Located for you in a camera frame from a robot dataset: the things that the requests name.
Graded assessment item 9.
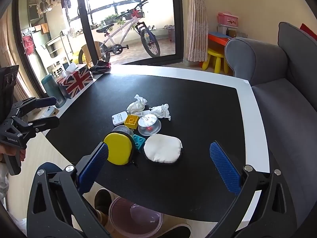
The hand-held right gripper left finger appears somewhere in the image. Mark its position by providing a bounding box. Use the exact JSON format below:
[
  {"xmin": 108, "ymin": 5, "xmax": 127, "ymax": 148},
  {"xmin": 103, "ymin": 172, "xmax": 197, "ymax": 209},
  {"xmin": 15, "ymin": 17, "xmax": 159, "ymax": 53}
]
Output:
[{"xmin": 27, "ymin": 141, "xmax": 112, "ymax": 238}]

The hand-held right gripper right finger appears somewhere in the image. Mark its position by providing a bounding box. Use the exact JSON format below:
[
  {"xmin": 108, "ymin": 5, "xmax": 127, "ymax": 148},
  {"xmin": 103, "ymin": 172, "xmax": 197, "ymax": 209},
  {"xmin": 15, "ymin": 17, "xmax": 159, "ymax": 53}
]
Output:
[{"xmin": 205, "ymin": 141, "xmax": 298, "ymax": 238}]

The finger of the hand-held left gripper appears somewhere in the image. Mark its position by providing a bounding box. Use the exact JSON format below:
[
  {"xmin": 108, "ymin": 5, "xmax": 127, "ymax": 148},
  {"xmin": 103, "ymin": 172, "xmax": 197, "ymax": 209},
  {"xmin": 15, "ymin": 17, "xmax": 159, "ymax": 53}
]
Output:
[
  {"xmin": 15, "ymin": 96, "xmax": 58, "ymax": 116},
  {"xmin": 2, "ymin": 116, "xmax": 60, "ymax": 145}
]

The yellow round zip pouch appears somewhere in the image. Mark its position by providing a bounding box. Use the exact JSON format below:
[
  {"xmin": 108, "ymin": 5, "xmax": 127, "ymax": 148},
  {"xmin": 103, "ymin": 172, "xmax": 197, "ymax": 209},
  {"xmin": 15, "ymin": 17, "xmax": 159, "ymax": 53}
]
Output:
[{"xmin": 103, "ymin": 131, "xmax": 135, "ymax": 166}]

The clear plastic dome lid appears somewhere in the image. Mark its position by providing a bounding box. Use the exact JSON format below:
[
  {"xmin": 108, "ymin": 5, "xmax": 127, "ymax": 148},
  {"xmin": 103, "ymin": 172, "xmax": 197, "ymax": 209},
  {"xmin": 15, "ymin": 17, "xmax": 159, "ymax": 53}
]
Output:
[{"xmin": 113, "ymin": 125, "xmax": 135, "ymax": 139}]

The teal toy brick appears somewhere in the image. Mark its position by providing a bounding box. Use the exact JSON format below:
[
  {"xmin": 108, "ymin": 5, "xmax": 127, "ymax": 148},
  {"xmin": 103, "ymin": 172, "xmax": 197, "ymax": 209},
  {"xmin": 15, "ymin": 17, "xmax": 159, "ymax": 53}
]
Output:
[{"xmin": 132, "ymin": 134, "xmax": 147, "ymax": 152}]

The small white green packet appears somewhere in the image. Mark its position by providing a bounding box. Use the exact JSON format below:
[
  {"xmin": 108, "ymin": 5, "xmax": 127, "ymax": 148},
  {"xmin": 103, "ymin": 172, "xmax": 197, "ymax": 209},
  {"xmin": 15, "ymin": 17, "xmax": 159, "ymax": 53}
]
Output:
[{"xmin": 111, "ymin": 111, "xmax": 129, "ymax": 126}]

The pink translucent plastic bin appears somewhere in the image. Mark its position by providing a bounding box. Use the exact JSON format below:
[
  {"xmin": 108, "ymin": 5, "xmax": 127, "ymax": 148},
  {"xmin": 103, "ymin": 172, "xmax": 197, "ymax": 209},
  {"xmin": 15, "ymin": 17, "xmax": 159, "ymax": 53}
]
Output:
[{"xmin": 108, "ymin": 196, "xmax": 164, "ymax": 238}]

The yellow toy brick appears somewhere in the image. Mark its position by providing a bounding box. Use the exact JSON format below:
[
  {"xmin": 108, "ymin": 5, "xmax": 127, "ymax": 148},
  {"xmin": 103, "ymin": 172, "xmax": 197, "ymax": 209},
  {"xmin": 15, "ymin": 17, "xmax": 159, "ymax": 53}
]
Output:
[{"xmin": 124, "ymin": 114, "xmax": 139, "ymax": 130}]

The white round zip pouch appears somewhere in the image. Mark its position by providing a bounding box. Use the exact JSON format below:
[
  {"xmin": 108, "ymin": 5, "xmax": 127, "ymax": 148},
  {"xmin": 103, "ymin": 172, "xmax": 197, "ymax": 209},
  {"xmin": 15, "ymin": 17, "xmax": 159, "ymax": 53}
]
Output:
[{"xmin": 143, "ymin": 134, "xmax": 184, "ymax": 164}]

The person's left hand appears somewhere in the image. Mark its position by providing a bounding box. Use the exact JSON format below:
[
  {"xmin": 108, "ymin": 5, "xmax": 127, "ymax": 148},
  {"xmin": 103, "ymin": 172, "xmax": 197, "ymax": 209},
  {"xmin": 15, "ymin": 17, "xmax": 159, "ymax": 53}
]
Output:
[{"xmin": 0, "ymin": 144, "xmax": 27, "ymax": 163}]

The teal water bottle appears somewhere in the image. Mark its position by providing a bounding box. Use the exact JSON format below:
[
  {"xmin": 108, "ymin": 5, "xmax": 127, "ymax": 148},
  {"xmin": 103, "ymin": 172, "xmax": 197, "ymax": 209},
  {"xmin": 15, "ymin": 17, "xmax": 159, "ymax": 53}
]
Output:
[{"xmin": 41, "ymin": 74, "xmax": 67, "ymax": 108}]

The dark furry slipper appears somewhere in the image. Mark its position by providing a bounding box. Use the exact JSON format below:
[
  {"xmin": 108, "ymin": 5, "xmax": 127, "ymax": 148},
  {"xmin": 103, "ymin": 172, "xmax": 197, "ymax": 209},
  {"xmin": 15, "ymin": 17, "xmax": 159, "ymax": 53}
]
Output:
[{"xmin": 94, "ymin": 188, "xmax": 113, "ymax": 217}]

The flag print tissue box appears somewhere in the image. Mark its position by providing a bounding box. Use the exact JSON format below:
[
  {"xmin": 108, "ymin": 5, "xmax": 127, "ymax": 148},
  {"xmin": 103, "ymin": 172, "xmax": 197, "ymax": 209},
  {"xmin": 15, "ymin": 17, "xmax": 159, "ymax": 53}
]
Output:
[{"xmin": 56, "ymin": 64, "xmax": 94, "ymax": 100}]

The red bag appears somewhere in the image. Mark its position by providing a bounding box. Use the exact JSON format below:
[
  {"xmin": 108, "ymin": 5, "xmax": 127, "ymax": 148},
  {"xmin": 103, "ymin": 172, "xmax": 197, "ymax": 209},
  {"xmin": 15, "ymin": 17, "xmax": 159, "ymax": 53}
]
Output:
[{"xmin": 22, "ymin": 35, "xmax": 34, "ymax": 55}]

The white shelf rack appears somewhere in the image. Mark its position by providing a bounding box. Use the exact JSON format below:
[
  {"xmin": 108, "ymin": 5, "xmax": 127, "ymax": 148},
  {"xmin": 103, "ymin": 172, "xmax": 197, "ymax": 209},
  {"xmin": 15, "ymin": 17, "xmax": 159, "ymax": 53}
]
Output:
[{"xmin": 46, "ymin": 31, "xmax": 72, "ymax": 77}]

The black and red tool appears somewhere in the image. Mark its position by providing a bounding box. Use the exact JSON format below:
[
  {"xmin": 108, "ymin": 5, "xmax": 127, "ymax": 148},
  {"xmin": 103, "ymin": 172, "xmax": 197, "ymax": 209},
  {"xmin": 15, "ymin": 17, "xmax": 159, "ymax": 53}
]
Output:
[{"xmin": 89, "ymin": 60, "xmax": 112, "ymax": 75}]

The brown cardboard sheet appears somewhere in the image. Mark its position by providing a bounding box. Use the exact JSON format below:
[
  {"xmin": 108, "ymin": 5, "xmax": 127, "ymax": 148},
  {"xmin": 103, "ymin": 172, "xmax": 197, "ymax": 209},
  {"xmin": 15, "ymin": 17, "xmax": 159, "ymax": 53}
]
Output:
[{"xmin": 80, "ymin": 42, "xmax": 102, "ymax": 65}]

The clear round plastic container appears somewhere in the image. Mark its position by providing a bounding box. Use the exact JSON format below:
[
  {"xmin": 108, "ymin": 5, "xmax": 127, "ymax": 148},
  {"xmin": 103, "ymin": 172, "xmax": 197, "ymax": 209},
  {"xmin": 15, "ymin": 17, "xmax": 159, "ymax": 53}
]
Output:
[{"xmin": 137, "ymin": 113, "xmax": 162, "ymax": 136}]

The crumpled white tissue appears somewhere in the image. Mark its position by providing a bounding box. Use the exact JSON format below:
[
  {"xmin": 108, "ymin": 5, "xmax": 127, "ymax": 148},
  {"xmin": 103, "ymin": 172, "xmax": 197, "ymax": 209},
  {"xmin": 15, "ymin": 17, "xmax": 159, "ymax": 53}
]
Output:
[
  {"xmin": 149, "ymin": 103, "xmax": 172, "ymax": 121},
  {"xmin": 126, "ymin": 94, "xmax": 148, "ymax": 114}
]

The grey sofa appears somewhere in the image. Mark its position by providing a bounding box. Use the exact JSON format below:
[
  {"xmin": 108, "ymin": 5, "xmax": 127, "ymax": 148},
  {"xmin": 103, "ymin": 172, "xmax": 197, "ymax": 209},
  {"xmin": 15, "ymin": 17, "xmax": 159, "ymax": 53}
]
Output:
[{"xmin": 224, "ymin": 22, "xmax": 317, "ymax": 228}]

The white bicycle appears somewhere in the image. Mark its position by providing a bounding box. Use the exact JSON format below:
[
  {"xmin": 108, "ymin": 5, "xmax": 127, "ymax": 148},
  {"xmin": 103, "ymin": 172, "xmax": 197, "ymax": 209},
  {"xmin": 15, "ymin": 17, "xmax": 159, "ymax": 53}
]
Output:
[{"xmin": 79, "ymin": 0, "xmax": 161, "ymax": 63}]

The row of potted plants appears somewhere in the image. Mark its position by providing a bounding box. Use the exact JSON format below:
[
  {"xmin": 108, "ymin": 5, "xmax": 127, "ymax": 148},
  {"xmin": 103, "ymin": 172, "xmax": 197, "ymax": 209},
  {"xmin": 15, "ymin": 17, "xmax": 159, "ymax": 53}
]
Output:
[{"xmin": 90, "ymin": 12, "xmax": 129, "ymax": 29}]

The white table with black top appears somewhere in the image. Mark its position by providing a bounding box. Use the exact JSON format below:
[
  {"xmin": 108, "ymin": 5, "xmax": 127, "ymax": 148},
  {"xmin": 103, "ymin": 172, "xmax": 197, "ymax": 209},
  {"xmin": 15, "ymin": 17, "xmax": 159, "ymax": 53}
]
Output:
[{"xmin": 38, "ymin": 64, "xmax": 270, "ymax": 225}]

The yellow plastic stool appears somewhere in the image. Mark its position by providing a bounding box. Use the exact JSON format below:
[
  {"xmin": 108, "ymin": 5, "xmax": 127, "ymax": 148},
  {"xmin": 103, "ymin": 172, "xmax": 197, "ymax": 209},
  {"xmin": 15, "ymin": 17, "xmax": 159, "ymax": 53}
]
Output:
[{"xmin": 202, "ymin": 48, "xmax": 229, "ymax": 74}]

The orange children's table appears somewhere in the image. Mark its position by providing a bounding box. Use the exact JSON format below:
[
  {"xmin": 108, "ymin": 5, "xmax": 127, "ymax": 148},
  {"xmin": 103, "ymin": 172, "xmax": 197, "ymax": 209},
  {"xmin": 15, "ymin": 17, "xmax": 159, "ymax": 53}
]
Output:
[{"xmin": 207, "ymin": 32, "xmax": 234, "ymax": 47}]

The white storage box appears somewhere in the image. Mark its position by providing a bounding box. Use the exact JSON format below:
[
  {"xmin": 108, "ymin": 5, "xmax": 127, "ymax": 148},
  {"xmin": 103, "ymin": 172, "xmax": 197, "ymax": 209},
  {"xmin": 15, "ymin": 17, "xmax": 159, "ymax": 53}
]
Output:
[{"xmin": 217, "ymin": 23, "xmax": 234, "ymax": 34}]

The patterned curtain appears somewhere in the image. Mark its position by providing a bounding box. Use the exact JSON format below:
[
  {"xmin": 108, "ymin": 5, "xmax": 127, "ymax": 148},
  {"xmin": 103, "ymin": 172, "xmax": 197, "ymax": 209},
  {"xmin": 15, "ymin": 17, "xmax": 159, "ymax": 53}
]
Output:
[{"xmin": 187, "ymin": 0, "xmax": 208, "ymax": 62}]

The pink storage box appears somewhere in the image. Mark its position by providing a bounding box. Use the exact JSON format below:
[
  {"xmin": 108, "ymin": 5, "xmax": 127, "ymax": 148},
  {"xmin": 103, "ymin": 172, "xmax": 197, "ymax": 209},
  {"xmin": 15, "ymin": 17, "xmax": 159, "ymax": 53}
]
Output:
[{"xmin": 217, "ymin": 12, "xmax": 239, "ymax": 28}]

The red cushion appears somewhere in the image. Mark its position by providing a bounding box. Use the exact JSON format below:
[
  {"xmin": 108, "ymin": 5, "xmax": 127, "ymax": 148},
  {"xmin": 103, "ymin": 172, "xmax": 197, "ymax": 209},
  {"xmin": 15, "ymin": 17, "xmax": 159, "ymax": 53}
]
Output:
[{"xmin": 300, "ymin": 23, "xmax": 317, "ymax": 40}]

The black sliding door frame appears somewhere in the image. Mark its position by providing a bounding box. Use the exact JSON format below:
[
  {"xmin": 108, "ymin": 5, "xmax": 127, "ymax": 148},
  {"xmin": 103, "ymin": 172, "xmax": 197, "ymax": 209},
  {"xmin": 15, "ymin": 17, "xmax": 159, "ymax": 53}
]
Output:
[{"xmin": 12, "ymin": 0, "xmax": 185, "ymax": 98}]

